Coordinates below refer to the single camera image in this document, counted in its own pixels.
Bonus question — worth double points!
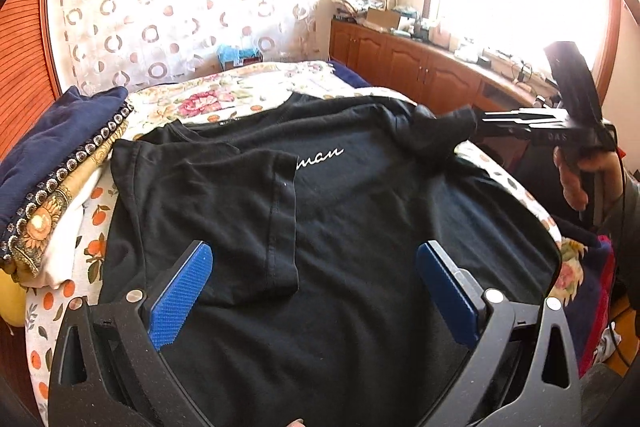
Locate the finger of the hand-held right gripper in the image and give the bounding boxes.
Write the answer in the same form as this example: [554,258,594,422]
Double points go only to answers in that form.
[482,106,568,124]
[479,122,538,140]

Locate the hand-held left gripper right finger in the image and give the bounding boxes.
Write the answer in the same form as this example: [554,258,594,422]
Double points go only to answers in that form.
[416,241,583,427]

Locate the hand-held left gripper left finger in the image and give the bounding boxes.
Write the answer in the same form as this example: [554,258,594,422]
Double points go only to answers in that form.
[47,239,216,427]

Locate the black t-shirt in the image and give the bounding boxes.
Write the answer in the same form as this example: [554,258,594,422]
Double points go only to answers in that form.
[97,92,563,427]

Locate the person's right hand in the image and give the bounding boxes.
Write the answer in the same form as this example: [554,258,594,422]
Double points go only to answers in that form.
[552,146,623,214]

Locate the orange-print white bed sheet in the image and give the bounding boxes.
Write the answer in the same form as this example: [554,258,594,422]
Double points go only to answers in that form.
[25,142,132,410]

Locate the wooden cabinet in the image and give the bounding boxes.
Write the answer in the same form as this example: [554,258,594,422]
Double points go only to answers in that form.
[330,18,557,114]

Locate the folded white cloth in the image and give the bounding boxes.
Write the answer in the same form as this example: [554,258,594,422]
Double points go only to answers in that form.
[40,177,101,289]

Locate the navy embroidered folded fabric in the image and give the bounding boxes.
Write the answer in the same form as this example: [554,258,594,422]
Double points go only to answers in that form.
[2,107,132,279]

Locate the red cloth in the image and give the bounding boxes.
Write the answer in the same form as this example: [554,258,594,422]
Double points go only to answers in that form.
[597,234,620,310]

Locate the cardboard box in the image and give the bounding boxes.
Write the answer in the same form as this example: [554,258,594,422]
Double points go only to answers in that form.
[366,8,401,30]

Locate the yellow cushion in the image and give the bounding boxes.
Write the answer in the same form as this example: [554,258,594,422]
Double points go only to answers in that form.
[0,271,27,329]

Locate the patterned folded cloth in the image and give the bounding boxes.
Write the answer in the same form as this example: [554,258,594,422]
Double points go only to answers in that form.
[332,0,387,16]

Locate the floral blanket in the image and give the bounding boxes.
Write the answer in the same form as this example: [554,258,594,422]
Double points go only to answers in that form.
[125,59,588,308]

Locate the folded navy cloth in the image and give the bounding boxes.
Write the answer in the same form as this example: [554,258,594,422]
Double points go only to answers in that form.
[0,86,133,228]

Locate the blue box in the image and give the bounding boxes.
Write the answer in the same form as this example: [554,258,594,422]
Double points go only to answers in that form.
[216,44,263,68]

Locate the wooden headboard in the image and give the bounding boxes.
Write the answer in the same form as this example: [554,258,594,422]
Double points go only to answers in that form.
[0,0,63,160]

